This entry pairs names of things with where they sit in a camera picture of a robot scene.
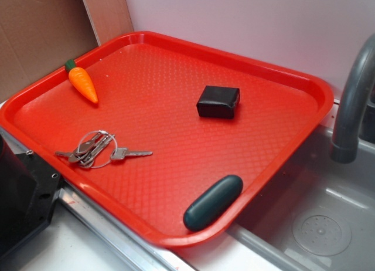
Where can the grey toy sink basin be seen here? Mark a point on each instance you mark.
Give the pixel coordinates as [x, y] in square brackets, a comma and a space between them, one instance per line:
[314, 213]

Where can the grey plastic faucet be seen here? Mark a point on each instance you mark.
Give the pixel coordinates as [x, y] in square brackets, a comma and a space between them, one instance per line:
[355, 116]

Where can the orange toy carrot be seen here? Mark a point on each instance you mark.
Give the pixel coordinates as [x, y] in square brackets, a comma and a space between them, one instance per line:
[81, 81]

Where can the brown cardboard panel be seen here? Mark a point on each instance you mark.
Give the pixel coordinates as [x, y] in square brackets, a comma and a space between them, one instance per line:
[37, 36]

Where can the red plastic tray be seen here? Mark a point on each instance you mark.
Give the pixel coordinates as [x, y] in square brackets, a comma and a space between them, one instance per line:
[148, 86]

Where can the black wrapped block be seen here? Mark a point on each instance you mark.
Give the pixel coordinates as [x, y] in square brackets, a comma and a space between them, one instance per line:
[218, 102]

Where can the dark green oblong case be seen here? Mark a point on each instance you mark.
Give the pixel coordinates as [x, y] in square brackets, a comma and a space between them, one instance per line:
[211, 204]

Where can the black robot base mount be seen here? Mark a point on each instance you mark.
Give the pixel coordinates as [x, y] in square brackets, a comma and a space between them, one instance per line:
[29, 190]

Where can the bunch of silver keys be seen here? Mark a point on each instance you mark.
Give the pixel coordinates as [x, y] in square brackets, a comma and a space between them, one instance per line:
[93, 144]

